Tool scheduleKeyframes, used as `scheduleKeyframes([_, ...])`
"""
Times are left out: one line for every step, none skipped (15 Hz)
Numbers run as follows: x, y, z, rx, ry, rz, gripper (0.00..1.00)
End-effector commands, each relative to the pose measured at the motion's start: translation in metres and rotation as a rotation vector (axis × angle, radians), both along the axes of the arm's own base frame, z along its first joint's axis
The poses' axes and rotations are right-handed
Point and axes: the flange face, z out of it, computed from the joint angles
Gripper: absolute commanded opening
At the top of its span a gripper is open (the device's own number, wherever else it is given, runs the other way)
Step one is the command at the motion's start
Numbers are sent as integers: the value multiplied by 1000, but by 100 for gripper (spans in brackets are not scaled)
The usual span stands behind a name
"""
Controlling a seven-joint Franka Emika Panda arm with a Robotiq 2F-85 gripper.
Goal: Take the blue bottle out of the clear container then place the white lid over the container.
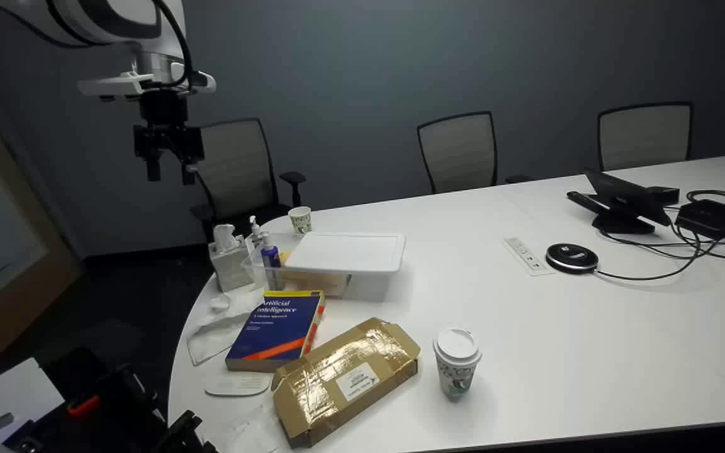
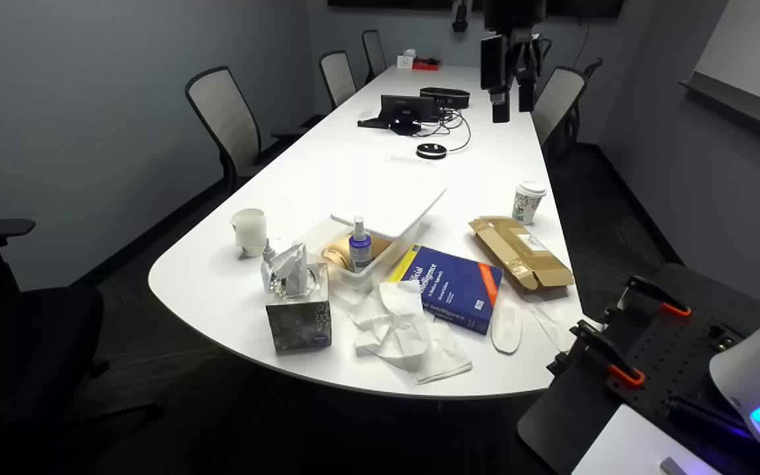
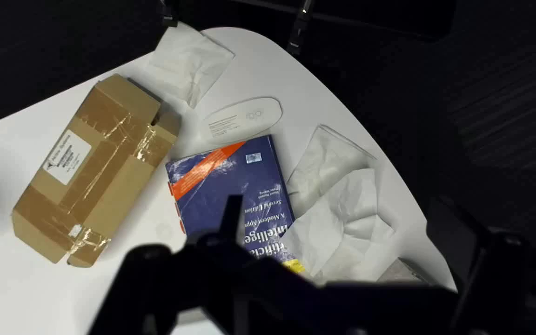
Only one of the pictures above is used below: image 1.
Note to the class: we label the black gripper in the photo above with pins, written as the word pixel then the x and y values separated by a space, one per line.
pixel 166 130

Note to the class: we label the blue spray bottle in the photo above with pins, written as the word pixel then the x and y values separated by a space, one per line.
pixel 273 262

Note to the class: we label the white container lid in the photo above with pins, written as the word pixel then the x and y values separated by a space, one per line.
pixel 351 252

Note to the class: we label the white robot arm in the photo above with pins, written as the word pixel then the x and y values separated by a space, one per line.
pixel 159 76

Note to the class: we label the clear food container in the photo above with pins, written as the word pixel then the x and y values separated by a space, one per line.
pixel 328 284

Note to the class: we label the near mesh office chair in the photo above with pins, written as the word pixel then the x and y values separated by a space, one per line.
pixel 239 180

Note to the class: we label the mesh office chair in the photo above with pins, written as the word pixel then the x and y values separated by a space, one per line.
pixel 646 134
pixel 239 180
pixel 458 151

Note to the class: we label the crumpled white napkins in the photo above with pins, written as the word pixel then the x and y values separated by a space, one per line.
pixel 216 325

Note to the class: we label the small paper cup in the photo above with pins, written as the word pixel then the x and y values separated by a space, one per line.
pixel 300 218

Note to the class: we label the blue and orange book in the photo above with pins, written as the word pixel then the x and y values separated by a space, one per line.
pixel 278 334

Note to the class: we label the white oval plastic piece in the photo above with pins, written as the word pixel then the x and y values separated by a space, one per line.
pixel 237 387

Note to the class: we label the white paper sheet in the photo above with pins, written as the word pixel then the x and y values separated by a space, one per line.
pixel 26 396

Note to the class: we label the flat cardboard box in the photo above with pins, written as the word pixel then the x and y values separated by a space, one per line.
pixel 341 379

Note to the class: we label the middle mesh office chair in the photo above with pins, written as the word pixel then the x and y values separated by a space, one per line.
pixel 458 151

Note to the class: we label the white lidded coffee cup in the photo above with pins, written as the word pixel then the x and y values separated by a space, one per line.
pixel 457 358

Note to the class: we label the white remote control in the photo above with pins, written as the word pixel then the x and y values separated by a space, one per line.
pixel 529 260

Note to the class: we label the round black speakerphone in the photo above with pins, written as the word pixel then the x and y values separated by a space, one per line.
pixel 571 258

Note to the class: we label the black conference phone device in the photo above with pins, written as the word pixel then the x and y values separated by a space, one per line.
pixel 623 208

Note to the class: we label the far mesh office chair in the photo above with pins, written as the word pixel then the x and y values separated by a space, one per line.
pixel 646 134

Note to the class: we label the black power adapter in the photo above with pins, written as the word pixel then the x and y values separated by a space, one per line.
pixel 702 212

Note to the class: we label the black clamp mount stand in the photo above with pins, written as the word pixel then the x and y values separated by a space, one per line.
pixel 107 408

